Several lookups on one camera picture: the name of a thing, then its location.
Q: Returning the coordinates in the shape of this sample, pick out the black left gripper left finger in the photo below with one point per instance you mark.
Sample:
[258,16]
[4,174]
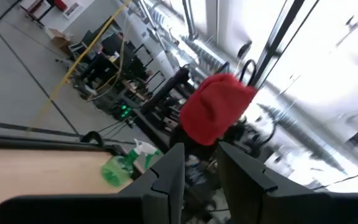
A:
[166,180]

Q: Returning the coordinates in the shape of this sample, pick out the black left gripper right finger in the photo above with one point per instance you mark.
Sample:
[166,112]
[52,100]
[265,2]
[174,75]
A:
[244,186]

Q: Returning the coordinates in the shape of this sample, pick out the green spray bottle white nozzle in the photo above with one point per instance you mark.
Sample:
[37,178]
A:
[117,171]

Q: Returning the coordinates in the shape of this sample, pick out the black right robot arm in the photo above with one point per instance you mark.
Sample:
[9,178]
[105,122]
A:
[249,137]

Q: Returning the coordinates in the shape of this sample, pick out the computer with green lights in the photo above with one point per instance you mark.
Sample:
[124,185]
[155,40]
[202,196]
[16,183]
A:
[123,111]

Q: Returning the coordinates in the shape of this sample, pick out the black office desk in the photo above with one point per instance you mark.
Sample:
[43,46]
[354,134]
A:
[104,71]

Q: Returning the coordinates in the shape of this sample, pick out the person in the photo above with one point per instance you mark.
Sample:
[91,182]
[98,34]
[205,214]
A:
[113,45]

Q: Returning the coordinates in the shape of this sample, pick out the tall black stand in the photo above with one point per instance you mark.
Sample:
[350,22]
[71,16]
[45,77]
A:
[275,43]

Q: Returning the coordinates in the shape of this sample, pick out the cardboard box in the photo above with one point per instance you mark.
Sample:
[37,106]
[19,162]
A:
[59,39]

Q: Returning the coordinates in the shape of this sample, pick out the red box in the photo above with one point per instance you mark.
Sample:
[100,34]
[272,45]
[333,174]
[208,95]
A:
[60,4]

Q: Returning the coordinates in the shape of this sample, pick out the silver spiral air duct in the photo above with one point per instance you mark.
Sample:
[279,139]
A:
[204,54]
[303,137]

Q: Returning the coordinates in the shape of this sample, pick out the black upright cylinder post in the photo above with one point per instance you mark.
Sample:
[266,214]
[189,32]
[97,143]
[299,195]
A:
[166,90]

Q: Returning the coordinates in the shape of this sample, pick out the black table frame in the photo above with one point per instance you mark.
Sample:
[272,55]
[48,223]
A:
[42,141]

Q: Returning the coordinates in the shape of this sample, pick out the framed wall picture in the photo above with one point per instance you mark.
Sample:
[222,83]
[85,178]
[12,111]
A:
[72,9]

